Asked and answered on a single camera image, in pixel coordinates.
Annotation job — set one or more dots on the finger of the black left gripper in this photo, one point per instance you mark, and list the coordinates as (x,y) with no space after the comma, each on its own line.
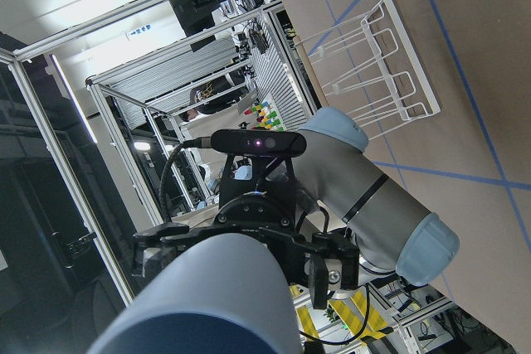
(334,266)
(150,256)

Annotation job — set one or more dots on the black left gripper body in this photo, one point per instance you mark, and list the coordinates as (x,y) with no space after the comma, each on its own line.
(263,207)

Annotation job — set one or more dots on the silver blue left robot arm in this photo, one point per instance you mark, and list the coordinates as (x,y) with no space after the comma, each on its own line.
(332,219)

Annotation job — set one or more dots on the seated person dark shirt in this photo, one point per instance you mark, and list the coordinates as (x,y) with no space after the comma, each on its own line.
(215,96)

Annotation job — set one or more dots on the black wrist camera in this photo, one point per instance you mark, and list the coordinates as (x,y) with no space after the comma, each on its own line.
(259,143)

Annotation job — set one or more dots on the white wire cup holder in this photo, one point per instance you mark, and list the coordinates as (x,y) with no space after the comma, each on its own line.
(368,67)

